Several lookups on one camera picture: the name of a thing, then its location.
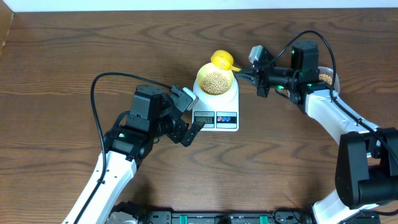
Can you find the yellow measuring scoop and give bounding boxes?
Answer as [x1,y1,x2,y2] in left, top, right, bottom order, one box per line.
[211,50,241,72]

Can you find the yellow plastic bowl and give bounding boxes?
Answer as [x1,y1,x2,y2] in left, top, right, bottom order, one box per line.
[197,63,234,95]

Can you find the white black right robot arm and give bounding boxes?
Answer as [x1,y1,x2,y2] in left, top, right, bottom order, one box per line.
[237,40,397,223]

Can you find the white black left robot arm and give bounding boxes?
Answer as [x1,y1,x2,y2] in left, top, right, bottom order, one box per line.
[64,85,204,223]

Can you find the white digital kitchen scale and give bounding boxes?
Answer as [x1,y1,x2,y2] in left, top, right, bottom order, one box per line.
[192,78,239,132]

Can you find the soybeans in bowl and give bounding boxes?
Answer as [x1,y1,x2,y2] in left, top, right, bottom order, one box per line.
[200,72,231,95]

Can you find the clear plastic soybean container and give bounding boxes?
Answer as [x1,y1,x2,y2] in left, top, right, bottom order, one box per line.
[318,67,340,93]

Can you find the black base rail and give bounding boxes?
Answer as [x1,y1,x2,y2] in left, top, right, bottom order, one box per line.
[107,202,380,224]

